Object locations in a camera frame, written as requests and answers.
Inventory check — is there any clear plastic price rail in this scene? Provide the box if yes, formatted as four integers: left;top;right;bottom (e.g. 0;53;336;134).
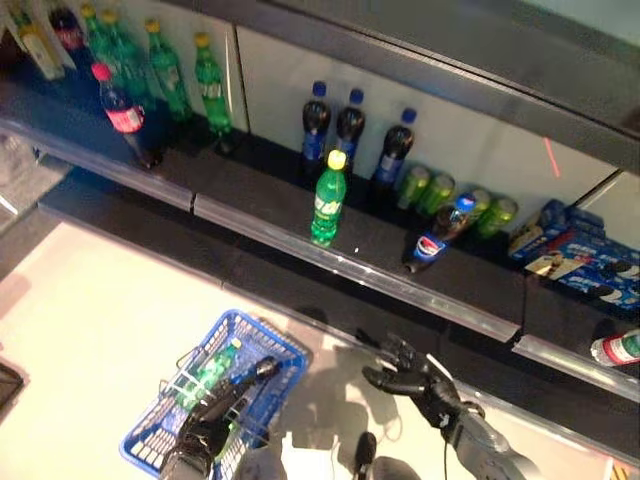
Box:
510;333;640;401
0;115;195;212
193;192;522;345

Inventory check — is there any black display cabinet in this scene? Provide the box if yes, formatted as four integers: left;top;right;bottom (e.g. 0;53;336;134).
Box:
0;360;26;417

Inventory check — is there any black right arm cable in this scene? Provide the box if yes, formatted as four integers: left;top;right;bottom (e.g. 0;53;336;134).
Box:
438;432;454;480

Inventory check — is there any black shelf unit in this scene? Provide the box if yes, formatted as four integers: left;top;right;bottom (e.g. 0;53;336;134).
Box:
0;0;640;471

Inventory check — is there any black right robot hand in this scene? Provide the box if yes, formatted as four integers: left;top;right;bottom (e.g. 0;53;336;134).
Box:
361;332;465;428

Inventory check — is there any green soda bottle yellow cap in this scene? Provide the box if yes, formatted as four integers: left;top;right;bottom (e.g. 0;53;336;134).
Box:
79;3;114;66
99;9;149;104
171;338;245;410
192;32;235;140
143;18;195;125
309;148;349;248

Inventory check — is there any silver robot leg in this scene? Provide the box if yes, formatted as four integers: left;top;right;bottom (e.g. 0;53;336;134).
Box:
232;442;286;480
351;431;431;480

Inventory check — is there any silver left robot leg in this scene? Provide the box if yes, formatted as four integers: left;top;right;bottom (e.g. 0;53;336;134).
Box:
232;442;286;480

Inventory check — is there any yellow drink bottle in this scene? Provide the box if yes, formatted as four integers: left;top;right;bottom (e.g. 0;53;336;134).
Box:
17;22;66;82

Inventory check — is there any green drink can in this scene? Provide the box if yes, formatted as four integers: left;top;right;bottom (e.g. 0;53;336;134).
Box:
416;172;457;218
467;186;495;217
473;195;520;240
396;164;432;211

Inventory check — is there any large blue Oreo cookie box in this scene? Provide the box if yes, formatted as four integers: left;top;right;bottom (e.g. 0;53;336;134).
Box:
523;228;640;320

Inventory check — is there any silver right robot leg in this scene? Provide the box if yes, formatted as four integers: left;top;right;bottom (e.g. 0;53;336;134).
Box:
351;431;431;480

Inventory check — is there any blue plastic shopping basket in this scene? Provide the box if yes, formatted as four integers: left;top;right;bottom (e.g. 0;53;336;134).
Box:
118;308;315;475

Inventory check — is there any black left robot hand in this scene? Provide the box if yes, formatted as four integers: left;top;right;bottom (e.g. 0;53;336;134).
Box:
171;381;255;460

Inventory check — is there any water bottle red green label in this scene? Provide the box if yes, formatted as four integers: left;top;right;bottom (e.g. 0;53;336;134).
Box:
589;328;640;370

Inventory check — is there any Coca-Cola bottle red label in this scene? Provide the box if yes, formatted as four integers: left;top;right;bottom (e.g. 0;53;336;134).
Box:
89;62;165;170
48;7;94;69

